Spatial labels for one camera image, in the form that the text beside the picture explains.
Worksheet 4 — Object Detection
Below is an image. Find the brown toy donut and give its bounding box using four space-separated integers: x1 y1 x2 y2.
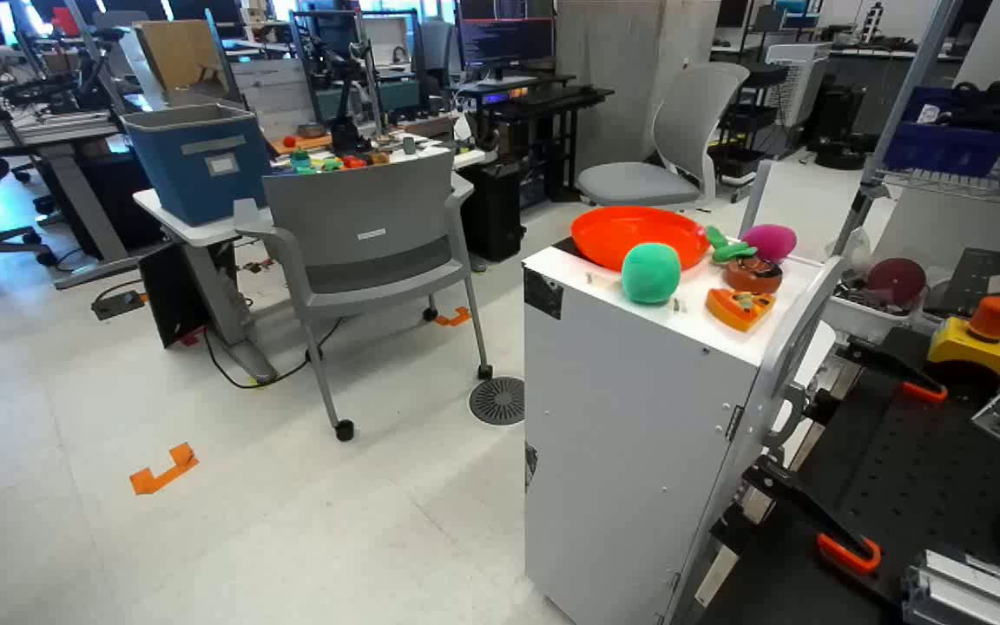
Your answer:
720 252 784 297

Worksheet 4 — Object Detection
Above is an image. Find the orange toy pizza slice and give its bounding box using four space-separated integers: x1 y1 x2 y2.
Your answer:
701 284 778 338

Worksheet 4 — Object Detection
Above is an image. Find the white toy kitchen unit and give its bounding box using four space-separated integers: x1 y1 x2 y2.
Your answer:
523 155 880 625

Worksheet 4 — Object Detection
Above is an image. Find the black computer tower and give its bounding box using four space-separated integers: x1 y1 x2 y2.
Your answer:
459 155 530 263

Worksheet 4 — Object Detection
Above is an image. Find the black perforated breadboard table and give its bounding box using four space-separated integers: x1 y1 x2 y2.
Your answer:
683 323 1000 625

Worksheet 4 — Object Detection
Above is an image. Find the blue plastic crate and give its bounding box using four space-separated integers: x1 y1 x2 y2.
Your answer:
883 83 1000 182

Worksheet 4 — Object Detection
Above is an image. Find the black power adapter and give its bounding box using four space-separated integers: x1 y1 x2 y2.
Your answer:
91 284 155 323

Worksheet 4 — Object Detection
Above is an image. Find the gray plastic rolling chair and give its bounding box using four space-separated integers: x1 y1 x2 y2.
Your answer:
229 150 497 444

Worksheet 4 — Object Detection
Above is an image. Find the gray desk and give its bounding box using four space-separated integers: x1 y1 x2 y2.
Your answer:
0 109 166 291

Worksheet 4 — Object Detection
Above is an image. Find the black clamp orange handle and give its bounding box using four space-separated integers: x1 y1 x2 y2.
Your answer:
740 455 885 582
834 333 951 411

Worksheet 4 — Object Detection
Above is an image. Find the black computer monitor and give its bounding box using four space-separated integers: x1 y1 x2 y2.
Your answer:
459 0 560 81

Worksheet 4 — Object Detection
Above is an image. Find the yellow emergency stop button box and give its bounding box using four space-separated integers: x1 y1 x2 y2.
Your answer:
924 296 1000 382

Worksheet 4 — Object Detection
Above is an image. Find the round gray floor base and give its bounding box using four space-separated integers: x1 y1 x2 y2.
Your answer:
466 375 530 428

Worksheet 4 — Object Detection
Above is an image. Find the orange plastic plate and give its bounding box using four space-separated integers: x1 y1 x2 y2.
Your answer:
570 204 712 277

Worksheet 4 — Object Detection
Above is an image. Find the brown cardboard box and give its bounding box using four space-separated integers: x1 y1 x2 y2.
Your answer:
131 16 234 104

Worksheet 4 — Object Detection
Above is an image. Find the gray metal shelf rack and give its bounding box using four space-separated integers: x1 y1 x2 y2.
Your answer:
829 0 1000 280

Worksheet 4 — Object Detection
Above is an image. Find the white mesh office chair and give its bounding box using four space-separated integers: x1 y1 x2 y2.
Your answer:
572 60 753 208

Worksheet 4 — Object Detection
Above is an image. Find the blue storage bin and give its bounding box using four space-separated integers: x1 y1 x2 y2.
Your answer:
119 101 275 230

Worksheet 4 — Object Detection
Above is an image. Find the magenta plush radish toy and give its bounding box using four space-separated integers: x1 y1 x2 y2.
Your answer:
705 221 804 269

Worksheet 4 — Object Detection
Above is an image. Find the green plush ball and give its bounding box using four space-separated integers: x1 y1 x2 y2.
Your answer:
620 238 683 310

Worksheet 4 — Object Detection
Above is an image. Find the black desk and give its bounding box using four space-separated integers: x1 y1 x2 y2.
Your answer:
451 73 615 213

